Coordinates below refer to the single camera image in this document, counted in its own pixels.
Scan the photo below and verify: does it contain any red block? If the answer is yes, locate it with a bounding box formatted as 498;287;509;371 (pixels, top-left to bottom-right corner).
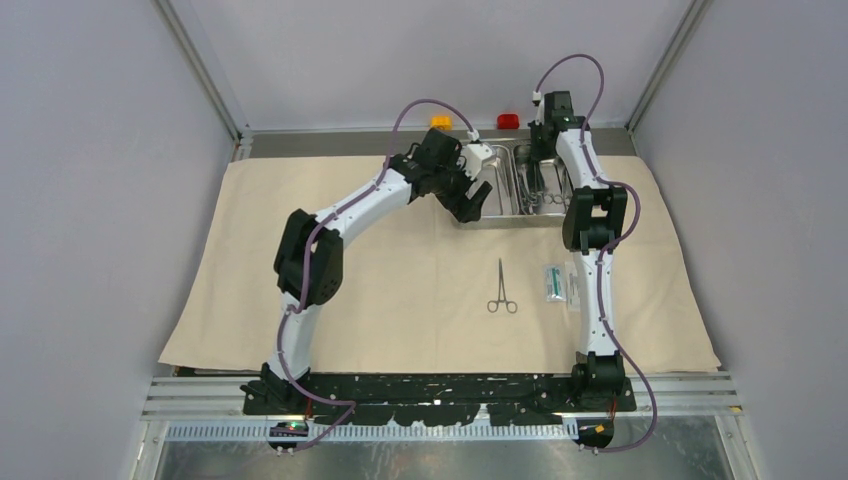
496;113;521;130

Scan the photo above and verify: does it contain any steel scissors pile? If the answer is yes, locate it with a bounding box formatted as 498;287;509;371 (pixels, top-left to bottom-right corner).
516;158;572;216

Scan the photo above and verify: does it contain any green white sterile packet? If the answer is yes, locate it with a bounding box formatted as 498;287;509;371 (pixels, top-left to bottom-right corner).
543;264;568;302

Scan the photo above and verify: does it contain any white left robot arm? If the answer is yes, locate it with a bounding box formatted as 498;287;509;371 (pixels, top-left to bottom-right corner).
242;128;495;415

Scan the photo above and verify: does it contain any steel hemostat clamp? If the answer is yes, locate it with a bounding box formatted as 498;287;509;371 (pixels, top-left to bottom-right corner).
486;259;518;314

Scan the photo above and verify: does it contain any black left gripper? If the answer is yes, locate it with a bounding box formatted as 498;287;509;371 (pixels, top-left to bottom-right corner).
432;152;491;223

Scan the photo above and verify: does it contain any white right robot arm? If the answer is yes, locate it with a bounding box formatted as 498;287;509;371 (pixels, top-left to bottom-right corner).
530;90;628;411

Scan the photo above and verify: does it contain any yellow block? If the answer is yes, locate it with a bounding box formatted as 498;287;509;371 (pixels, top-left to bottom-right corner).
429;115;453;131

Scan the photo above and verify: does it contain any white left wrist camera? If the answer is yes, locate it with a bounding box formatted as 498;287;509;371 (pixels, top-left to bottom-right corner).
458;129;495;180

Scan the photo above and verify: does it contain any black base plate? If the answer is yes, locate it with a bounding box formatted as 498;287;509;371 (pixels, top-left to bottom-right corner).
240;369;637;426

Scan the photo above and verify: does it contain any steel mesh instrument tray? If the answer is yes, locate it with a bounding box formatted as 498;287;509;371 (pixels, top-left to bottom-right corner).
454;139;572;230

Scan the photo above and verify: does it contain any cream cloth wrap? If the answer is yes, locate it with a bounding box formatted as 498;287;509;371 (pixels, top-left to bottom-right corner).
160;156;720;374

